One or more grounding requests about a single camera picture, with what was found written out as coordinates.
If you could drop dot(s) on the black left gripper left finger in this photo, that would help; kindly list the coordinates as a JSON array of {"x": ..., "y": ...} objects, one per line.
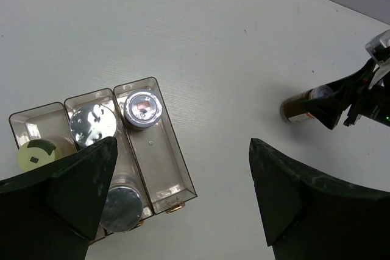
[{"x": 54, "y": 211}]

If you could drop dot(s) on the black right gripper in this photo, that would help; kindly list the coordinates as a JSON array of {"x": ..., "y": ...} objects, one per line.
[{"x": 353, "y": 92}]

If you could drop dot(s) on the orange label jar white lid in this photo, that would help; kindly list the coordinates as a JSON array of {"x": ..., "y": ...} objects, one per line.
[{"x": 142, "y": 109}]

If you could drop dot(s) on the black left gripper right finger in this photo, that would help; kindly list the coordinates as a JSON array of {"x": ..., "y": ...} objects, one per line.
[{"x": 308, "y": 214}]

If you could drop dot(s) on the yellow cap spice bottle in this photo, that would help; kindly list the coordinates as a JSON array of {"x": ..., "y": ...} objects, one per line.
[{"x": 39, "y": 152}]

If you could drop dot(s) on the silver lid white shaker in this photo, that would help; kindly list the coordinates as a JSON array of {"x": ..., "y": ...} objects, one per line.
[{"x": 92, "y": 123}]

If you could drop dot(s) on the dark sauce jar white lid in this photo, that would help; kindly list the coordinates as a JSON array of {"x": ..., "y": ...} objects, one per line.
[{"x": 292, "y": 111}]

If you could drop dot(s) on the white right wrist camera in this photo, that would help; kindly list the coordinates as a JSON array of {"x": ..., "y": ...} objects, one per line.
[{"x": 378, "y": 48}]

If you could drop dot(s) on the clear brown organizer tray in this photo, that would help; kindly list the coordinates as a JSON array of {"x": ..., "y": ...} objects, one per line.
[{"x": 152, "y": 157}]

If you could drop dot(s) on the white blue label shaker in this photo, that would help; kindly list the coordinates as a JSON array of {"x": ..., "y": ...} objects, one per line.
[{"x": 123, "y": 205}]

